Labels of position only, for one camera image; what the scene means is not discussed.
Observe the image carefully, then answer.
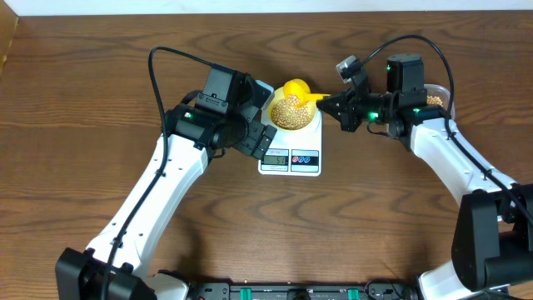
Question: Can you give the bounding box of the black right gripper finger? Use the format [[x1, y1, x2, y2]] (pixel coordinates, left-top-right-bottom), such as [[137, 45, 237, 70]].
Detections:
[[316, 99, 344, 123], [326, 91, 354, 103]]

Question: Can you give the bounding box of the yellow plastic measuring scoop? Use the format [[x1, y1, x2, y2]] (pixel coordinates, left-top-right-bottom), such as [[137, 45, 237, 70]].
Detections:
[[283, 78, 330, 108]]

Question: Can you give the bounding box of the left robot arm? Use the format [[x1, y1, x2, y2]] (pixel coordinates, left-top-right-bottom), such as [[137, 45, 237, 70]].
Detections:
[[55, 64, 276, 299]]

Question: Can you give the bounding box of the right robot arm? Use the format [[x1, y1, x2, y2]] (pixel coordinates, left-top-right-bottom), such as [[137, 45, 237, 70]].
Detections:
[[316, 54, 532, 299]]

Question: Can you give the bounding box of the yellow plastic bowl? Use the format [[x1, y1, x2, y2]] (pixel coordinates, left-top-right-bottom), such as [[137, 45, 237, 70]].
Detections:
[[266, 87, 317, 131]]

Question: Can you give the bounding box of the white digital kitchen scale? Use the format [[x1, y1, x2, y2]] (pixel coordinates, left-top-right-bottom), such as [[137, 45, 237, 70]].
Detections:
[[257, 110, 322, 177]]

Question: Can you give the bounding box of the clear container of soybeans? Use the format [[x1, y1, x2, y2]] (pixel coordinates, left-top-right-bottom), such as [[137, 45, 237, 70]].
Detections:
[[385, 83, 456, 138]]

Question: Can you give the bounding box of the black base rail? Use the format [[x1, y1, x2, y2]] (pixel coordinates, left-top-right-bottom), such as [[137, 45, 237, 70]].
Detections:
[[185, 280, 424, 300]]

